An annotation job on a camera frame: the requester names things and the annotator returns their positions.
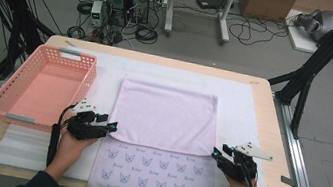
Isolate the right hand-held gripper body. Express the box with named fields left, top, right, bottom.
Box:
left=213, top=136, right=276, bottom=187

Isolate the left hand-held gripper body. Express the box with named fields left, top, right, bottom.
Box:
left=63, top=95, right=113, bottom=146

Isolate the pink plastic basket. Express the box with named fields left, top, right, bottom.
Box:
left=0, top=37, right=101, bottom=140

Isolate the lilac printed towel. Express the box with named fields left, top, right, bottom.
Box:
left=86, top=73, right=233, bottom=187

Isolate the white bench power supply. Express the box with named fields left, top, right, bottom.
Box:
left=88, top=0, right=108, bottom=29

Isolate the white power strip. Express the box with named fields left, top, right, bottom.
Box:
left=149, top=0, right=170, bottom=9

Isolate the white floor board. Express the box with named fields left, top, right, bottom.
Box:
left=281, top=8, right=333, bottom=60

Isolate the flat black device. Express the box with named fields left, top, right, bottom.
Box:
left=194, top=0, right=237, bottom=15

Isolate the open cardboard box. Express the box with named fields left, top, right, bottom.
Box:
left=236, top=0, right=300, bottom=26

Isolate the grey helmet-shaped device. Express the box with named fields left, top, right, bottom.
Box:
left=291, top=5, right=333, bottom=45

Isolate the grey metal bracket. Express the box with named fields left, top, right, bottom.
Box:
left=278, top=174, right=306, bottom=187

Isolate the coiled black cable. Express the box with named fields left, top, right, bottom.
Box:
left=133, top=23, right=161, bottom=46
left=65, top=23, right=88, bottom=41

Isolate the loose black floor cable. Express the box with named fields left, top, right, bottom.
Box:
left=226, top=12, right=291, bottom=53

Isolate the white desk frame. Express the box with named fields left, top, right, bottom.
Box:
left=161, top=0, right=238, bottom=47

